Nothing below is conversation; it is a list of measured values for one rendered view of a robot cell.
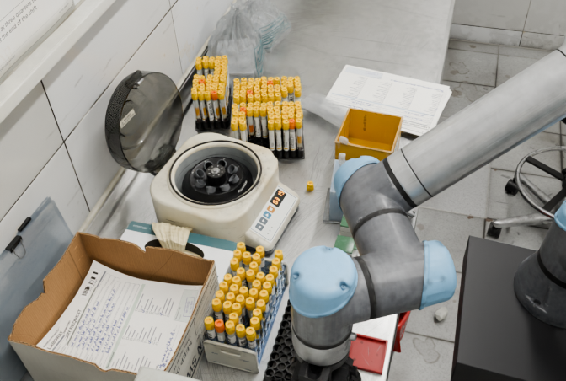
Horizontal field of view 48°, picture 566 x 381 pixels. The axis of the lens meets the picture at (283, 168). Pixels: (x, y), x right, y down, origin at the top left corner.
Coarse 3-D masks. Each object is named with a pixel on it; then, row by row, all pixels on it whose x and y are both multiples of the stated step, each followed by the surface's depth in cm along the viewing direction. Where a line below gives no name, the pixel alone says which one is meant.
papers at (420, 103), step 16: (336, 80) 175; (352, 80) 174; (368, 80) 174; (384, 80) 174; (400, 80) 174; (416, 80) 173; (336, 96) 170; (352, 96) 169; (368, 96) 169; (384, 96) 169; (400, 96) 168; (416, 96) 168; (432, 96) 168; (448, 96) 168; (384, 112) 164; (400, 112) 163; (416, 112) 163; (432, 112) 163; (416, 128) 159
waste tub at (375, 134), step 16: (352, 112) 153; (368, 112) 151; (352, 128) 156; (368, 128) 154; (384, 128) 153; (400, 128) 149; (336, 144) 144; (352, 144) 142; (368, 144) 156; (384, 144) 156
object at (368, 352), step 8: (360, 336) 118; (368, 336) 117; (352, 344) 117; (360, 344) 117; (368, 344) 117; (376, 344) 117; (384, 344) 117; (352, 352) 116; (360, 352) 116; (368, 352) 116; (376, 352) 116; (384, 352) 115; (360, 360) 115; (368, 360) 115; (376, 360) 115; (384, 360) 114; (360, 368) 113; (368, 368) 113; (376, 368) 113
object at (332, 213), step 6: (336, 162) 138; (336, 168) 137; (330, 192) 132; (330, 198) 133; (336, 198) 133; (330, 204) 135; (336, 204) 134; (324, 210) 140; (330, 210) 136; (336, 210) 136; (324, 216) 139; (330, 216) 137; (336, 216) 137; (342, 216) 137; (324, 222) 139; (330, 222) 139; (336, 222) 138
